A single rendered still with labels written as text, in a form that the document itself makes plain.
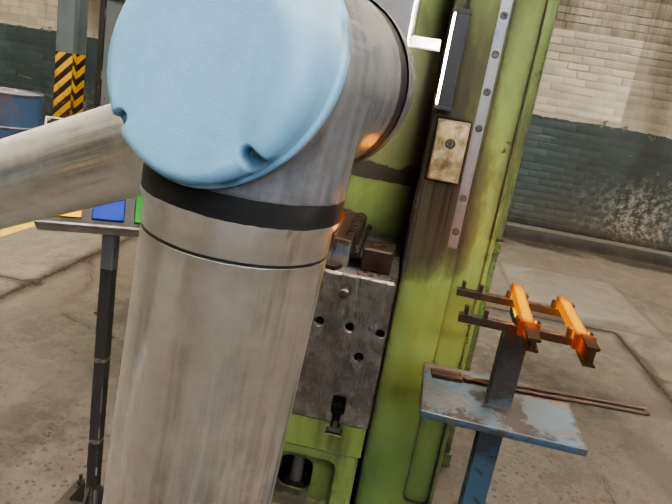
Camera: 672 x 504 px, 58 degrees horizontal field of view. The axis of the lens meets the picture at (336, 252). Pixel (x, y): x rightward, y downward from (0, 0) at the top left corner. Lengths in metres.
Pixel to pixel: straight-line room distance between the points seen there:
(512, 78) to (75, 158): 1.40
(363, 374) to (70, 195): 1.27
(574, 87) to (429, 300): 6.05
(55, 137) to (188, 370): 0.31
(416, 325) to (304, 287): 1.57
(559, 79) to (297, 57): 7.45
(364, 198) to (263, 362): 1.83
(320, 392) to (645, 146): 6.59
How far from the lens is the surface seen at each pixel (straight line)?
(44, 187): 0.61
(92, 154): 0.56
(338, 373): 1.76
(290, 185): 0.31
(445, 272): 1.85
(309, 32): 0.28
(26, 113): 6.09
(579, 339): 1.47
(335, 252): 1.70
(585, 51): 7.77
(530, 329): 1.42
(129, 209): 1.65
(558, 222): 7.84
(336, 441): 1.86
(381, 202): 2.15
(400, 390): 1.99
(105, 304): 1.85
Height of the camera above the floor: 1.39
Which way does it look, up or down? 15 degrees down
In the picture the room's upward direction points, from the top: 10 degrees clockwise
